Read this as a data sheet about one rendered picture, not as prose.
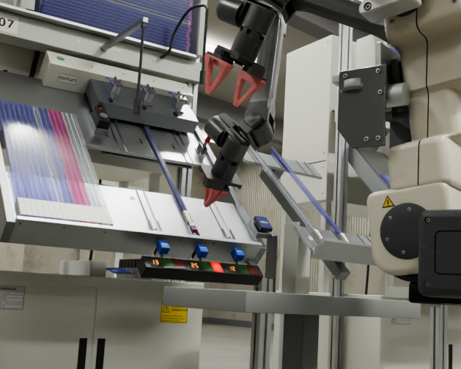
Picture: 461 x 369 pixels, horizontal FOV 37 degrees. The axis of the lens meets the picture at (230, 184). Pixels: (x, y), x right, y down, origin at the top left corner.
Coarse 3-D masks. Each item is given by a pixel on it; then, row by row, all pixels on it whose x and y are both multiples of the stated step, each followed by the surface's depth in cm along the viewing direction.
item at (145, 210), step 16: (112, 192) 179; (128, 192) 182; (144, 192) 185; (16, 208) 157; (112, 208) 174; (128, 208) 177; (144, 208) 180; (160, 208) 183; (176, 208) 186; (192, 208) 190; (208, 208) 193; (224, 208) 197; (128, 224) 171; (144, 224) 174; (160, 224) 177; (176, 224) 180; (208, 224) 187; (224, 224) 190; (240, 224) 194
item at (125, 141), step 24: (0, 72) 204; (0, 96) 193; (24, 96) 199; (48, 96) 205; (72, 96) 211; (120, 120) 212; (96, 144) 195; (120, 144) 201; (144, 144) 207; (168, 144) 213; (192, 144) 220
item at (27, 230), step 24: (24, 240) 156; (48, 240) 158; (72, 240) 161; (96, 240) 163; (120, 240) 166; (144, 240) 169; (168, 240) 172; (192, 240) 175; (216, 240) 178; (240, 240) 183
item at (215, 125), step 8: (256, 112) 164; (208, 120) 170; (216, 120) 169; (224, 120) 170; (232, 120) 169; (248, 120) 163; (256, 120) 163; (208, 128) 169; (216, 128) 168; (224, 128) 167; (240, 128) 165; (248, 128) 163; (216, 136) 167; (248, 136) 164; (216, 144) 169
